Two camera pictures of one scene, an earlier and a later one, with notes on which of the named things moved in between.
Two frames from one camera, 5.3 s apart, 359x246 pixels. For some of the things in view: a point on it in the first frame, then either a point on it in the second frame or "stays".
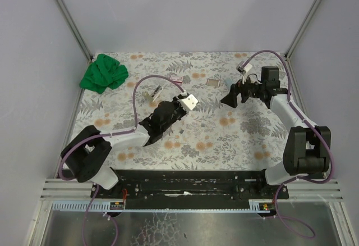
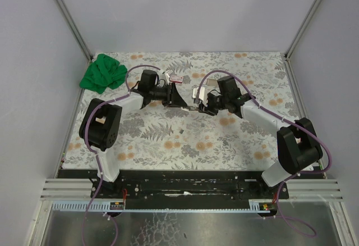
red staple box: (178, 79) stays
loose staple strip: (213, 82) stays
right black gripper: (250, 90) → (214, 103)
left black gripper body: (177, 108) → (170, 95)
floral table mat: (247, 136) stays
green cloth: (104, 72) stays
